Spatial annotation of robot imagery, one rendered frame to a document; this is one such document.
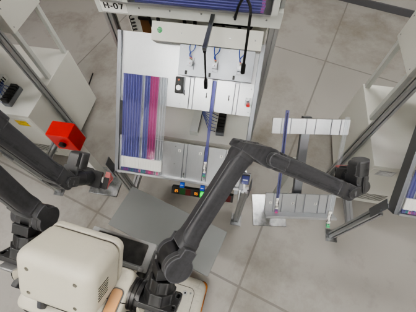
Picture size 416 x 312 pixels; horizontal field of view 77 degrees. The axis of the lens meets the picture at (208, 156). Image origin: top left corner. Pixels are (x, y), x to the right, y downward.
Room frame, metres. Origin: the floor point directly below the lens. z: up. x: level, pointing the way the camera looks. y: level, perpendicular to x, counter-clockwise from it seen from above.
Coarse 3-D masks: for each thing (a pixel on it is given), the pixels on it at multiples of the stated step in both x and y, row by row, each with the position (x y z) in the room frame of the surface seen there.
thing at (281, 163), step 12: (276, 156) 0.33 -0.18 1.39; (288, 156) 0.36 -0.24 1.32; (276, 168) 0.31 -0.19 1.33; (288, 168) 0.32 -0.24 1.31; (300, 168) 0.33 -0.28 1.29; (312, 168) 0.34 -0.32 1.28; (300, 180) 0.31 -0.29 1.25; (312, 180) 0.31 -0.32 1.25; (324, 180) 0.32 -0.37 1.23; (336, 180) 0.32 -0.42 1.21; (336, 192) 0.29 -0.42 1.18; (348, 192) 0.30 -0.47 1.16
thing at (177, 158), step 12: (120, 144) 0.73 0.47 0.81; (168, 144) 0.70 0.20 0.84; (180, 144) 0.70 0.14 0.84; (192, 144) 0.69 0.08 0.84; (120, 156) 0.68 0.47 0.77; (168, 156) 0.66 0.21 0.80; (180, 156) 0.65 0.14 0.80; (192, 156) 0.64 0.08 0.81; (204, 156) 0.64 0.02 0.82; (216, 156) 0.63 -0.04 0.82; (168, 168) 0.61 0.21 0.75; (180, 168) 0.60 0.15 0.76; (192, 168) 0.59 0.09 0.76; (216, 168) 0.58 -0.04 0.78; (204, 180) 0.54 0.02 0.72
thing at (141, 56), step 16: (128, 32) 1.12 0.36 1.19; (144, 32) 1.11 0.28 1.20; (128, 48) 1.07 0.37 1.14; (144, 48) 1.06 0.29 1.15; (160, 48) 1.05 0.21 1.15; (176, 48) 1.04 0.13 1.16; (128, 64) 1.02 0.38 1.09; (144, 64) 1.01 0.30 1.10; (160, 64) 1.00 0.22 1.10; (176, 64) 0.99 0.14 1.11; (256, 64) 0.94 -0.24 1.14; (192, 80) 0.92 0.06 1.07; (208, 80) 0.91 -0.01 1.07; (224, 80) 0.90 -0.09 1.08; (176, 96) 0.88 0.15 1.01; (192, 96) 0.87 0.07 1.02; (208, 96) 0.86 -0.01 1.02; (224, 96) 0.85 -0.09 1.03; (240, 96) 0.84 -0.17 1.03; (224, 112) 0.79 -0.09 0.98; (240, 112) 0.79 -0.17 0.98
